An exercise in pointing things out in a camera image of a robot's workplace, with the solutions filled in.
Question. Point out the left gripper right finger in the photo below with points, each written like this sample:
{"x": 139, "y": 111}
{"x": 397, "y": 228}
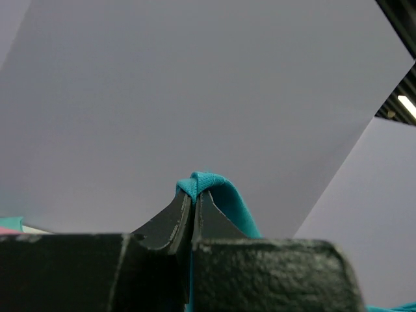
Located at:
{"x": 266, "y": 273}

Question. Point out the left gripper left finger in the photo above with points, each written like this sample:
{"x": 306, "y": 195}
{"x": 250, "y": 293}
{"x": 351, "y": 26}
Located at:
{"x": 145, "y": 270}

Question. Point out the folded light teal t shirt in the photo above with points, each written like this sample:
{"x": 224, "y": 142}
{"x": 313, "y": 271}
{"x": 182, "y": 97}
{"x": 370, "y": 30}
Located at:
{"x": 16, "y": 223}

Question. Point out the folded pink t shirt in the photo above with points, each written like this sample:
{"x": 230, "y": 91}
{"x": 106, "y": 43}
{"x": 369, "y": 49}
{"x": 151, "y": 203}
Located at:
{"x": 7, "y": 231}

